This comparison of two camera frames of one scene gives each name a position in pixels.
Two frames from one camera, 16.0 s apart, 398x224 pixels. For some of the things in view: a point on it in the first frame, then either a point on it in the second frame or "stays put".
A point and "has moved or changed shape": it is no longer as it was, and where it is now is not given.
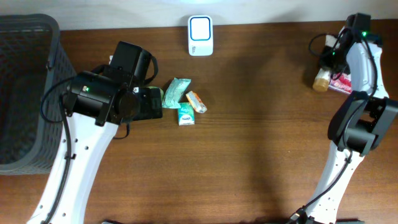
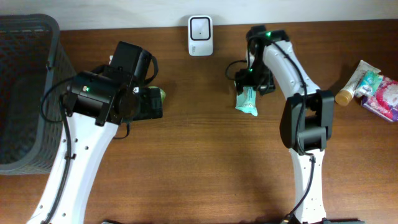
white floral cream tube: (321, 80) has moved or changed shape
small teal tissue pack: (186, 114) has moved or changed shape
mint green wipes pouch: (174, 93) → (246, 100)
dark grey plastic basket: (35, 71) stays put
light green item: (161, 92) stays put
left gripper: (152, 104) stays put
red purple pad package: (341, 81) has moved or changed shape
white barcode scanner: (200, 33) stays put
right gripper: (326, 50) → (241, 78)
